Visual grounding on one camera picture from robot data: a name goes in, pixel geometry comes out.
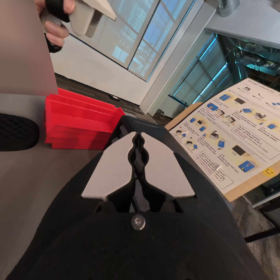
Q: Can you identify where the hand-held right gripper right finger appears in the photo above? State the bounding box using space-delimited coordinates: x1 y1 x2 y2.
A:
140 132 195 212

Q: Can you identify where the red plastic bin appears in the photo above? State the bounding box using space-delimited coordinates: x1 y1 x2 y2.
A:
44 88 126 150

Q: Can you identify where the black drawer cabinet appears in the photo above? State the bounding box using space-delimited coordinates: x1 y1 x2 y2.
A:
103 115 226 210

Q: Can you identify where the glass window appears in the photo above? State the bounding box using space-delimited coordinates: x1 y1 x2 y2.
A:
72 0 195 82
168 33 233 105

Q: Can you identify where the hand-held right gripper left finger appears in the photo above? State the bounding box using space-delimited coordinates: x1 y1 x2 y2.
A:
81 132 139 212

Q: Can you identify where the wooden poster board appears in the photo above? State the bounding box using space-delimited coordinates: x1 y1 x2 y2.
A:
164 102 280 202

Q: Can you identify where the person's left hand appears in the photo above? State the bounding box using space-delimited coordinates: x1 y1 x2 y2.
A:
35 0 76 47

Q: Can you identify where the printed instruction poster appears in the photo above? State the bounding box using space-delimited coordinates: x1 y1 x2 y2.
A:
169 77 280 195

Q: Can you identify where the silver duct pipe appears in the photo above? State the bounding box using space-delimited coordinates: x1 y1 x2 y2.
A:
215 0 241 17

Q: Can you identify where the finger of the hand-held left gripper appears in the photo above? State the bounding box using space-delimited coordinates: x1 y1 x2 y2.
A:
84 0 117 21

